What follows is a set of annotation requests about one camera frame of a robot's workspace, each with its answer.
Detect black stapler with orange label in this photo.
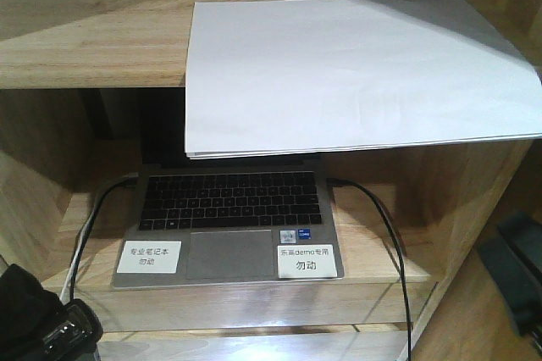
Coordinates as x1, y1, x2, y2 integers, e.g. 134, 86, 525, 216
477, 212, 541, 353

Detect wooden shelf unit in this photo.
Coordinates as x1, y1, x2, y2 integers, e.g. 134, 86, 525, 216
1, 0, 541, 360

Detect white label left palmrest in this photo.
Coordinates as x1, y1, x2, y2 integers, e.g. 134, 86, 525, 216
116, 240, 182, 275

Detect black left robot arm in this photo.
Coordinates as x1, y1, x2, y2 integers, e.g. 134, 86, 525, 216
1, 264, 103, 360

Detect black cable left of laptop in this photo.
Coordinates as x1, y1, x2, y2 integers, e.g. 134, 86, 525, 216
67, 177, 137, 305

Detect white label palmrest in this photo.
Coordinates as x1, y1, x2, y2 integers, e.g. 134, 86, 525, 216
116, 240, 182, 275
277, 244, 339, 279

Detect black cable of laptop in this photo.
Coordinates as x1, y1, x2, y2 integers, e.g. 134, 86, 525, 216
67, 177, 137, 305
329, 176, 414, 361

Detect white paper sheets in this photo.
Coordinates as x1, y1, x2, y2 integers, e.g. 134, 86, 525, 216
185, 0, 541, 159

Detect black cable right of laptop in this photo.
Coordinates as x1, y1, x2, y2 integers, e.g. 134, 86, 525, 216
329, 176, 414, 361

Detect grey laptop computer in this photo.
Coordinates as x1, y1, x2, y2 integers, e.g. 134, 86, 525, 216
113, 87, 345, 289

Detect white label right palmrest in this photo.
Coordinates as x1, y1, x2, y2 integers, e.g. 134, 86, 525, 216
277, 244, 339, 279

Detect white cable left of laptop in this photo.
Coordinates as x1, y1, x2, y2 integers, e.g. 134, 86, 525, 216
58, 174, 139, 301

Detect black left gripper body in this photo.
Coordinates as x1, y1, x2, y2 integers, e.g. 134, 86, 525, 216
25, 298, 103, 360

